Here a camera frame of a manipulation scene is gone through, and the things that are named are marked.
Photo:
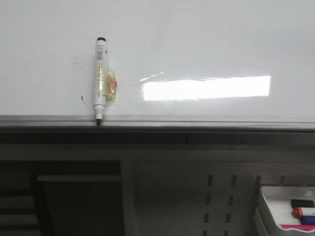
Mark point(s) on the white whiteboard marker with tape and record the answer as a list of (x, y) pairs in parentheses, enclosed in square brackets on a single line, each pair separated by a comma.
[(105, 81)]

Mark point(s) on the white whiteboard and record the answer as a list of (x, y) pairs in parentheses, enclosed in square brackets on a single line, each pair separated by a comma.
[(188, 63)]

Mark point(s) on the white slotted pegboard panel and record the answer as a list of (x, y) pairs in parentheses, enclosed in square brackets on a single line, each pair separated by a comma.
[(185, 198)]

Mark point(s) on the dark panel with white top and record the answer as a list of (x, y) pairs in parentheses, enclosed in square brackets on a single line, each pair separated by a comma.
[(84, 205)]

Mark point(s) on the white plastic marker tray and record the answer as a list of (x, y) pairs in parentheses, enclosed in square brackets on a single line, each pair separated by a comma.
[(274, 208)]

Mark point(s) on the black marker in tray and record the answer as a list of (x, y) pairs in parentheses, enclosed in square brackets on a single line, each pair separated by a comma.
[(302, 203)]

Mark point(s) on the red capped marker in tray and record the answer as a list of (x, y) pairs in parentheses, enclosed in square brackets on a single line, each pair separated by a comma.
[(299, 212)]

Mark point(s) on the blue capped marker in tray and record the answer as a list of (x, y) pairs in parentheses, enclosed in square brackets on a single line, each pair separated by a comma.
[(307, 220)]

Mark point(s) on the pink eraser in tray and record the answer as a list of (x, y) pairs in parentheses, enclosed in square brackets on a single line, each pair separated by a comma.
[(298, 227)]

